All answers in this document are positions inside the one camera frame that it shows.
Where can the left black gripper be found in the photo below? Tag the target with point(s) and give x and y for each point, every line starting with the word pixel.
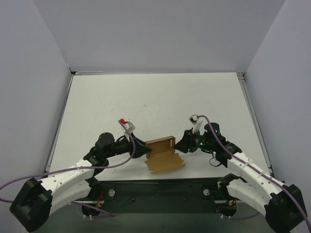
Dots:
pixel 135 147

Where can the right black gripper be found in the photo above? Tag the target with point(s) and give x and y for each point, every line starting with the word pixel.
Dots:
pixel 189 141

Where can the brown cardboard box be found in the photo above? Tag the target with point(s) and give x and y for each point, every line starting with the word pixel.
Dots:
pixel 162 158

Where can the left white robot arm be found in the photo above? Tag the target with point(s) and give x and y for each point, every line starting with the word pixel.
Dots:
pixel 38 199

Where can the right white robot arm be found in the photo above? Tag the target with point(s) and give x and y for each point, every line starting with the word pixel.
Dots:
pixel 282 205

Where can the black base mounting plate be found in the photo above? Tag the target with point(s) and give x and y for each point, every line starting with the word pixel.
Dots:
pixel 169 196

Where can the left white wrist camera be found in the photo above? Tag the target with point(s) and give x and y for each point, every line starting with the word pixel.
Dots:
pixel 127 127

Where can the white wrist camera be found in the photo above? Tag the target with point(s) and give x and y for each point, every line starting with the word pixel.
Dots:
pixel 127 127
pixel 196 122

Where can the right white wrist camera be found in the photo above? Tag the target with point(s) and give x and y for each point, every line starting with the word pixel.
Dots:
pixel 196 122

